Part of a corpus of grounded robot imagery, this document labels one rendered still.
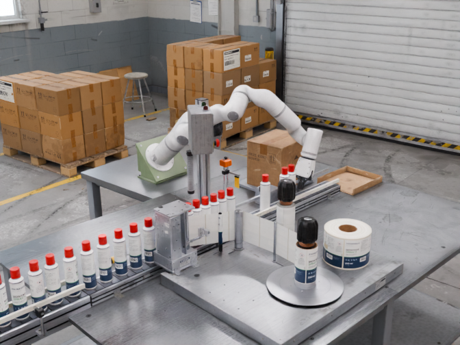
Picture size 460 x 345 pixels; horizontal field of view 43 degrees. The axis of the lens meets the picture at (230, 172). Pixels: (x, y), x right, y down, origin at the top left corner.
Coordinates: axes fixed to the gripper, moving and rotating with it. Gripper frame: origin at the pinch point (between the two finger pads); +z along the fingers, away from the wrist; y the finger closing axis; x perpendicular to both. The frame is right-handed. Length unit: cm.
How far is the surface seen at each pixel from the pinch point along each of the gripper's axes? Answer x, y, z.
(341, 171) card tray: 56, -13, -10
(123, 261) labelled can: -110, 3, 40
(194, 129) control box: -83, -4, -19
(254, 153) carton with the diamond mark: -4.8, -33.8, -9.5
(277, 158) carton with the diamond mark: -3.2, -17.7, -10.6
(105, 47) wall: 239, -581, -74
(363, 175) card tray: 61, 0, -11
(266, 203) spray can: -27.9, 2.2, 11.0
